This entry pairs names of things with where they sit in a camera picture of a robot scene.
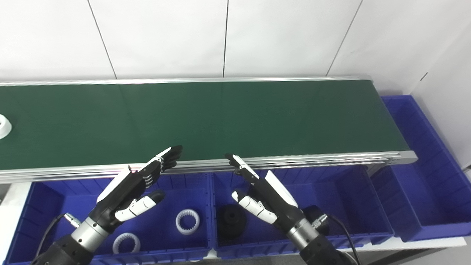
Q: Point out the long blue plastic bin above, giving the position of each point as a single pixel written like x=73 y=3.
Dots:
x=423 y=176

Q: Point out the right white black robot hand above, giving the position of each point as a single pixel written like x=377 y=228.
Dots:
x=276 y=198

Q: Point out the black round part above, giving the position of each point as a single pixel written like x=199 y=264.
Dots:
x=308 y=211
x=232 y=221

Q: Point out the green conveyor belt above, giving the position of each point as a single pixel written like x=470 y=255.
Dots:
x=331 y=159
x=220 y=117

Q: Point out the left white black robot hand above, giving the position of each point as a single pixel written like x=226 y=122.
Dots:
x=121 y=191

